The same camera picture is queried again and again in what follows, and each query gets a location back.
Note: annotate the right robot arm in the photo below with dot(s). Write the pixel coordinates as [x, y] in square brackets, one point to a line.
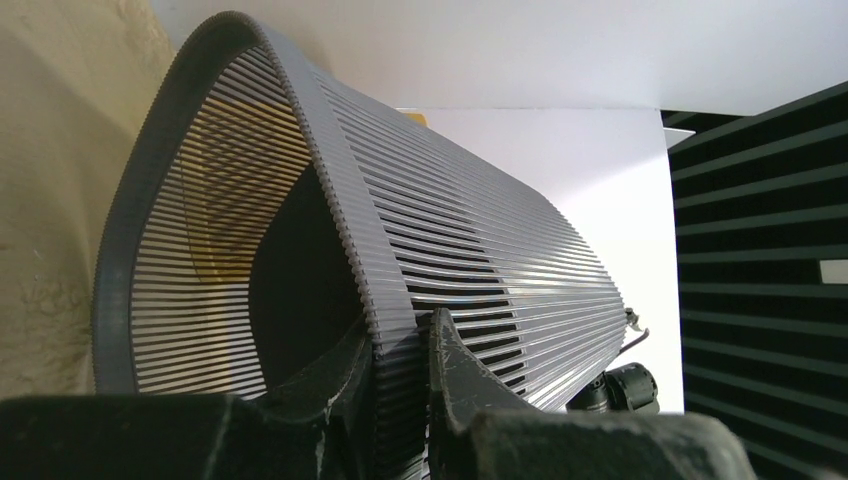
[627, 388]

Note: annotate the yellow slatted plastic basket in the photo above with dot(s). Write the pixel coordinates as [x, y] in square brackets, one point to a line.
[417, 117]

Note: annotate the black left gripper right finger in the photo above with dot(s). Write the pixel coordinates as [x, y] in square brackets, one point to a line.
[480, 429]

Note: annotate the grey slatted plastic basket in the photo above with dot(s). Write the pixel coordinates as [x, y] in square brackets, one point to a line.
[266, 208]

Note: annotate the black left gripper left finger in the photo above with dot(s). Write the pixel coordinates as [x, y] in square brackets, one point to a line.
[316, 425]

